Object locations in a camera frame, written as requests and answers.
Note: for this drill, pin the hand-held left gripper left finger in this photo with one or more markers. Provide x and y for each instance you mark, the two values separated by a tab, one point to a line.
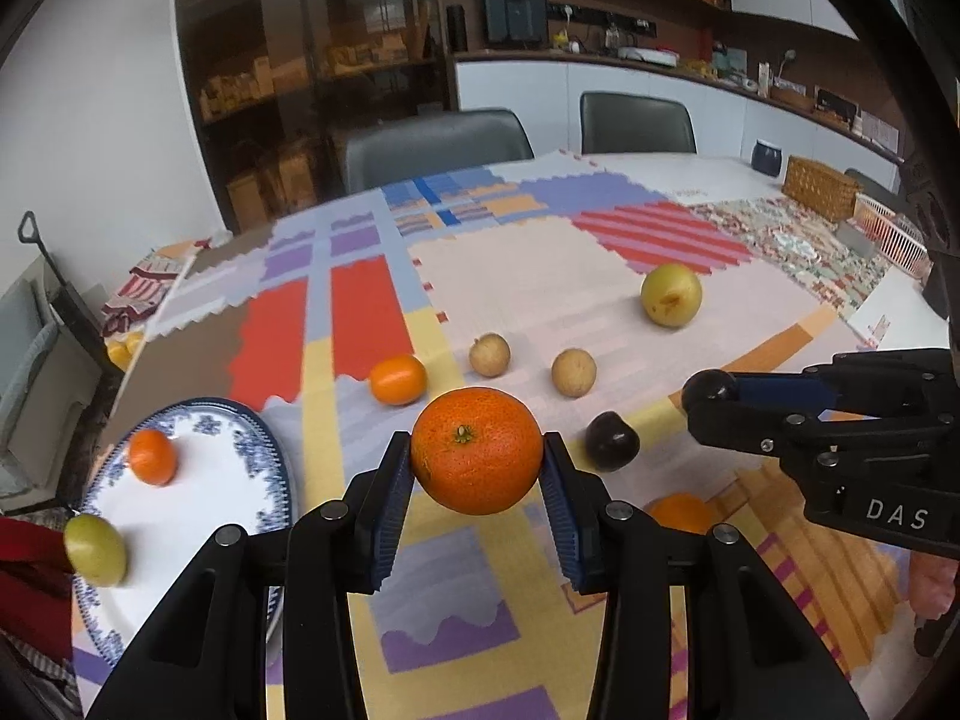
384	532

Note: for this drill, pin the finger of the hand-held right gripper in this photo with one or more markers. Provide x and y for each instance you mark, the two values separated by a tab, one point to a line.
784	392
739	427

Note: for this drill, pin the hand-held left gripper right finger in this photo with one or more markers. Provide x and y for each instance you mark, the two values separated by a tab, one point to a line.
564	532

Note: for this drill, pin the dark purple plum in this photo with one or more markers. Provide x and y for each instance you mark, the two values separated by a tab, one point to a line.
611	441
709	388

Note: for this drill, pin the large orange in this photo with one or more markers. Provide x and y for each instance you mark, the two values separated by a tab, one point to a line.
476	450

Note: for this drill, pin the blue white patterned plate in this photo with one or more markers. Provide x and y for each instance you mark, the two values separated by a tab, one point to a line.
199	487

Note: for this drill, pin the person's right hand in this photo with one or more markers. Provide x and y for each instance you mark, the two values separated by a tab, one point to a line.
936	589

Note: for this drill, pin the small orange tangerine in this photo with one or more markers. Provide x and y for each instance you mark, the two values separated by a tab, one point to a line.
684	514
152	456

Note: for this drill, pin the yellow apple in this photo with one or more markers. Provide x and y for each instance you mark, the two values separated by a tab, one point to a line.
671	295

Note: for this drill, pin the floral patterned cloth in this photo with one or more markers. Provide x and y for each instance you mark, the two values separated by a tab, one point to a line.
795	244

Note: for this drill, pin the small orange kumquat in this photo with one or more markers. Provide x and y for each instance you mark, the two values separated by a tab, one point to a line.
397	379

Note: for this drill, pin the tan longan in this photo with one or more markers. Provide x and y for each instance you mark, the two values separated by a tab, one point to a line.
574	371
490	355

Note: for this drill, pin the white plastic basket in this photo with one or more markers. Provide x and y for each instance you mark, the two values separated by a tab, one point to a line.
896	234

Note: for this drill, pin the woven wicker basket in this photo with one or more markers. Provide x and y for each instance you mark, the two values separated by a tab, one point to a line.
821	186

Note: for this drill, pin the dark blue jar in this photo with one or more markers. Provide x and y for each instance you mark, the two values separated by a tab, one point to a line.
766	155

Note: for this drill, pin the yellow green plum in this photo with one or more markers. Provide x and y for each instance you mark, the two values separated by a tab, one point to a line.
96	549

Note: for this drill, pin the grey chair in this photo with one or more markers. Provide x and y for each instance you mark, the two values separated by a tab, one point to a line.
439	142
637	122

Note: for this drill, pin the yellow lemons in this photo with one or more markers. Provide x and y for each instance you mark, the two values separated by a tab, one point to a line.
124	349

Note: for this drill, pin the striped red white cloth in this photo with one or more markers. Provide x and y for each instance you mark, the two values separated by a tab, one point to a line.
142	291

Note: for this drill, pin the glass door cabinet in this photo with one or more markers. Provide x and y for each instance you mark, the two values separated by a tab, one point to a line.
315	75

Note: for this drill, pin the black wall appliance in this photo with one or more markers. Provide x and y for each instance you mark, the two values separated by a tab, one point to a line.
514	1

